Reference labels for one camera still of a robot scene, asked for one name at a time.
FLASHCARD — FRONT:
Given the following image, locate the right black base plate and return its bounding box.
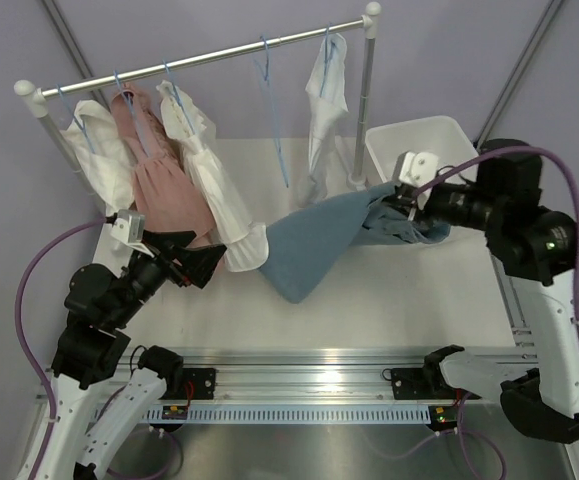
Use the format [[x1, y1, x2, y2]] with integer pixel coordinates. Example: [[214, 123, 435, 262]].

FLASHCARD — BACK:
[[381, 368, 462, 401]]

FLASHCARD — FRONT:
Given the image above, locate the blue wire hanger right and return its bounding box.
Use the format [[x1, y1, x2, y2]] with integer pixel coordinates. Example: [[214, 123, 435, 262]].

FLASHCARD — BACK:
[[317, 25, 337, 98]]

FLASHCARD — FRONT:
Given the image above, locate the pink dress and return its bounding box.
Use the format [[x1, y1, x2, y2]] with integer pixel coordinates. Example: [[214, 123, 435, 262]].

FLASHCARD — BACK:
[[126, 83, 215, 247]]

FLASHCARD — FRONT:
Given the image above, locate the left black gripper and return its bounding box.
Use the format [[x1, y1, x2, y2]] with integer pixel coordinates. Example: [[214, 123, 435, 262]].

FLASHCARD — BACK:
[[109, 229, 226, 328]]

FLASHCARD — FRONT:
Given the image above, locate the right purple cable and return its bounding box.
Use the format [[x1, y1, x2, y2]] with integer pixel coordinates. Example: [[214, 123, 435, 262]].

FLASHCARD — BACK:
[[413, 146, 579, 476]]

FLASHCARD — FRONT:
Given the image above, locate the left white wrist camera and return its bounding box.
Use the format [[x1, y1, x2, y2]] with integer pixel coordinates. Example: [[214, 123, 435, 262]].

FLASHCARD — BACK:
[[106, 209, 148, 253]]

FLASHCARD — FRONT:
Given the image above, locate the blue wire hanger of skirt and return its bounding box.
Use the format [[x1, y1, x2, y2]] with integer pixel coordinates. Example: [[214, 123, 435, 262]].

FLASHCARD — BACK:
[[253, 35, 289, 188]]

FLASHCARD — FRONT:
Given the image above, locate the white skirt on right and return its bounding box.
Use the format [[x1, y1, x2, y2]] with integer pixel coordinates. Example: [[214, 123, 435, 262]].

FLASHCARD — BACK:
[[297, 34, 348, 207]]

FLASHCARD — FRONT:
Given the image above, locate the white plastic basket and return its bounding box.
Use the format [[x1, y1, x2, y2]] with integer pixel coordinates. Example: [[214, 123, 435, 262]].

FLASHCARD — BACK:
[[363, 115, 477, 186]]

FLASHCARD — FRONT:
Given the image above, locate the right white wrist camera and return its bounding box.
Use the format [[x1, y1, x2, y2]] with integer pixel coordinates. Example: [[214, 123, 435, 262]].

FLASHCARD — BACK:
[[392, 151, 440, 210]]

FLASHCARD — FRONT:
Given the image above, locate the blue denim skirt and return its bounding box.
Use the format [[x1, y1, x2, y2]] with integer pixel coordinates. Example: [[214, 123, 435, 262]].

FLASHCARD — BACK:
[[259, 182, 451, 304]]

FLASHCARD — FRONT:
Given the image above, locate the blue wire hanger of pink dress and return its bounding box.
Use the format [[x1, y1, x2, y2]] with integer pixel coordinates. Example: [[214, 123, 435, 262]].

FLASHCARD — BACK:
[[111, 71, 149, 159]]

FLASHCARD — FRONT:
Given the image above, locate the white slotted cable duct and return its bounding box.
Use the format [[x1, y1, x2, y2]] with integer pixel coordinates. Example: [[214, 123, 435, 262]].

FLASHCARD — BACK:
[[140, 404, 431, 425]]

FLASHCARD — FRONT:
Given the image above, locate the purple cable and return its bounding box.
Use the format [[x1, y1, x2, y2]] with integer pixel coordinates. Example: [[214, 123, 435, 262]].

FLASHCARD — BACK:
[[14, 215, 185, 480], [413, 146, 579, 476]]

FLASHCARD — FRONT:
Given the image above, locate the white garment far left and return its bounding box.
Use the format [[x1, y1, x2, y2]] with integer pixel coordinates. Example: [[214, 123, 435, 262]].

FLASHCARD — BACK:
[[61, 100, 137, 215]]

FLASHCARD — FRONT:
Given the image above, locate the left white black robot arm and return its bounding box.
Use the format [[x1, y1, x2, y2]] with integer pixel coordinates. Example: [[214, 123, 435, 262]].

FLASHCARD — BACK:
[[18, 231, 226, 479]]

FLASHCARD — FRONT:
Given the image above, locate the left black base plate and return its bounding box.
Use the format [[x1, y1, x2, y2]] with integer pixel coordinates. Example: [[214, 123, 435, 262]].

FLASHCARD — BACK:
[[161, 367, 217, 401]]

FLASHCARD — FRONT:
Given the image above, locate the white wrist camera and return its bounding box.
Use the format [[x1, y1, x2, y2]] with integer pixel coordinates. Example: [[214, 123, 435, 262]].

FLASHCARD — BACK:
[[392, 151, 440, 210], [106, 209, 148, 253]]

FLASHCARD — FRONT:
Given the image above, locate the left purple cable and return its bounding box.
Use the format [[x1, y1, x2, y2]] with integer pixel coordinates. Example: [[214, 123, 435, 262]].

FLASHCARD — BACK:
[[14, 215, 185, 480]]

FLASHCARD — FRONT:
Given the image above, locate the aluminium mounting rail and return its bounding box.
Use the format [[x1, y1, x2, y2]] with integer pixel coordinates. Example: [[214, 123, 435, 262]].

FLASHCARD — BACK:
[[174, 346, 436, 404]]

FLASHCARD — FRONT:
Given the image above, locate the white ruffled dress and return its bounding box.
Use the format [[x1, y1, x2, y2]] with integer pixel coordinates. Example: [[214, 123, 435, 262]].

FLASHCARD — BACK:
[[157, 80, 269, 273]]

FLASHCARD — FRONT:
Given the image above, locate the blue wire hanger far left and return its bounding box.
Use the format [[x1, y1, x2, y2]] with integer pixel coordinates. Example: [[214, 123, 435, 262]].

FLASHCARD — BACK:
[[56, 84, 95, 154]]

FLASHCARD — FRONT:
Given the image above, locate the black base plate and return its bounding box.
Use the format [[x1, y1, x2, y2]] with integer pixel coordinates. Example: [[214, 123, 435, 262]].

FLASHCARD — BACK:
[[381, 368, 462, 401], [161, 367, 217, 401]]

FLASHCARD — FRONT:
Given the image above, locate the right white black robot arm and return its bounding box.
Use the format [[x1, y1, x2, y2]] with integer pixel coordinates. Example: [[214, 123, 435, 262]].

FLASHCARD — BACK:
[[387, 139, 579, 444]]

